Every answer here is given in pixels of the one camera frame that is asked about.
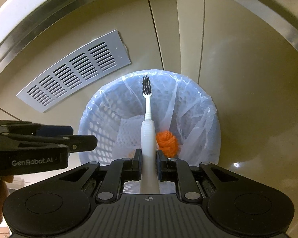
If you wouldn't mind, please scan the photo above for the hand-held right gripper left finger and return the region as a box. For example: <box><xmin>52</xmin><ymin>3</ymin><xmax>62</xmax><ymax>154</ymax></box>
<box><xmin>32</xmin><ymin>149</ymin><xmax>142</xmax><ymax>203</ymax></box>

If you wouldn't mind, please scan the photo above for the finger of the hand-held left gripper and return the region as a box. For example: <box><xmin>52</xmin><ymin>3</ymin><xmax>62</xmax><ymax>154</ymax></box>
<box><xmin>0</xmin><ymin>120</ymin><xmax>74</xmax><ymax>137</ymax></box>
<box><xmin>0</xmin><ymin>133</ymin><xmax>98</xmax><ymax>152</ymax></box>

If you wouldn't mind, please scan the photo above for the grey cabinet vent grille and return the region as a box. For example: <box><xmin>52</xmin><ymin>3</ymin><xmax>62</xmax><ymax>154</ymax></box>
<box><xmin>16</xmin><ymin>30</ymin><xmax>132</xmax><ymax>114</ymax></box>

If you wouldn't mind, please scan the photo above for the blue-lined white trash bin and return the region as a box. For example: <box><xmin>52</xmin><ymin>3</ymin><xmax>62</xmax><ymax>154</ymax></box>
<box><xmin>79</xmin><ymin>69</ymin><xmax>222</xmax><ymax>194</ymax></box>

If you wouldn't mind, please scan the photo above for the orange scrubber ball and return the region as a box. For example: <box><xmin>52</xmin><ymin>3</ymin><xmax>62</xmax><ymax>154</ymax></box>
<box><xmin>155</xmin><ymin>130</ymin><xmax>179</xmax><ymax>159</ymax></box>

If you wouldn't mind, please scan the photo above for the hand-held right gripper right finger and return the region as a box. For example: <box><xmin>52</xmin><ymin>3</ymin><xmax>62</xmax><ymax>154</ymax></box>
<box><xmin>156</xmin><ymin>149</ymin><xmax>264</xmax><ymax>202</ymax></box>

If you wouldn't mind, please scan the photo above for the white toothbrush with dark bristles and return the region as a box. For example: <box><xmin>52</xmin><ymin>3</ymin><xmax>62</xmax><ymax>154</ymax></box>
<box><xmin>140</xmin><ymin>75</ymin><xmax>161</xmax><ymax>194</ymax></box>

